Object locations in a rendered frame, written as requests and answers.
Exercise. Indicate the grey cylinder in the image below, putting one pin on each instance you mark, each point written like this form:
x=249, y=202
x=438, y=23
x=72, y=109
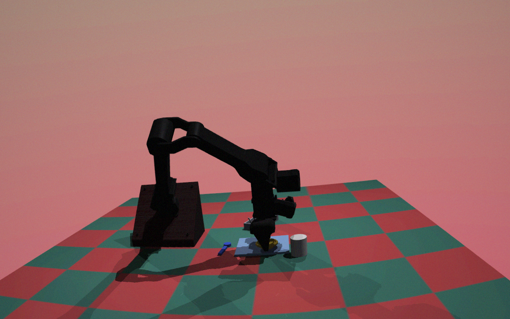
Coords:
x=298, y=244

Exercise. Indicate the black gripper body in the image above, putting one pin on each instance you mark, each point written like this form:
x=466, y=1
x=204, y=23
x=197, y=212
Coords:
x=261, y=207

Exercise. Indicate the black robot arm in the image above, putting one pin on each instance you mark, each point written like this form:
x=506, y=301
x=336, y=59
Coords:
x=253, y=166

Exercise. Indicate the golden yellow round plate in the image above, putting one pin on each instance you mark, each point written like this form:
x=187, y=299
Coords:
x=272, y=243

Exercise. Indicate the grey dish rack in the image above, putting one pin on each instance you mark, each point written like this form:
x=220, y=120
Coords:
x=247, y=224

